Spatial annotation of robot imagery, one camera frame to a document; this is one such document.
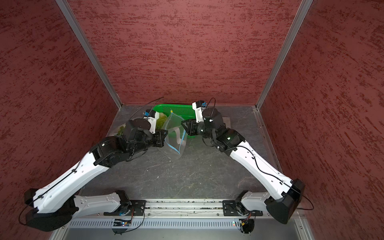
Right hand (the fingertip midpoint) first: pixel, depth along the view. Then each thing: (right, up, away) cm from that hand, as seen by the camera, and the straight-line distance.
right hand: (182, 127), depth 67 cm
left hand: (-7, -4, -3) cm, 8 cm away
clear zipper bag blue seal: (-41, -3, +20) cm, 46 cm away
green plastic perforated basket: (-3, +6, +2) cm, 7 cm away
